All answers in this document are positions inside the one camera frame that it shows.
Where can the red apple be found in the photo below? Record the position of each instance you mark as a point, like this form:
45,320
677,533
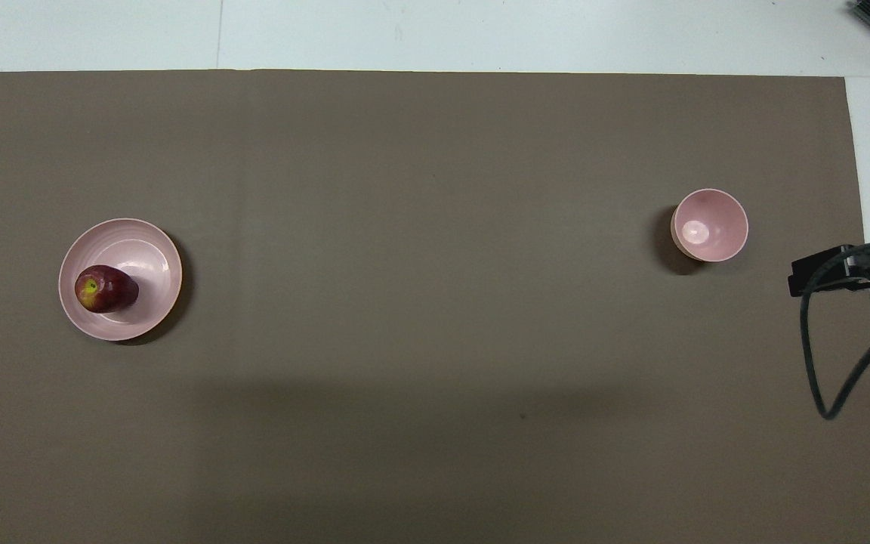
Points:
110,291

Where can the pink bowl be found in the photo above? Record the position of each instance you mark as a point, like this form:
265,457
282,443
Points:
711,227

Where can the pink plate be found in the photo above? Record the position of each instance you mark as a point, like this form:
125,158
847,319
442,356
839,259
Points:
140,242

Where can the brown table mat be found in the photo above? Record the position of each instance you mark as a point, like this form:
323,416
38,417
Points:
435,302

